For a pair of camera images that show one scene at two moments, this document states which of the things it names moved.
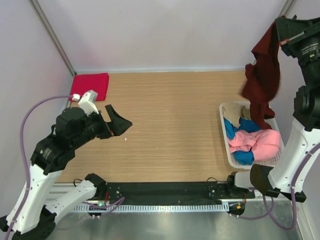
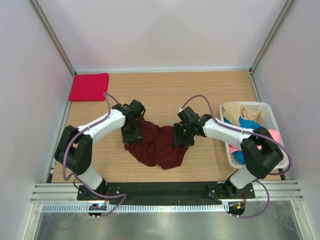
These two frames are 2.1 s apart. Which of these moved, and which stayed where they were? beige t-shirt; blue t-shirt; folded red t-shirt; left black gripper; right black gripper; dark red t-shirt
Moved: dark red t-shirt; right black gripper; left black gripper
Stayed: blue t-shirt; folded red t-shirt; beige t-shirt
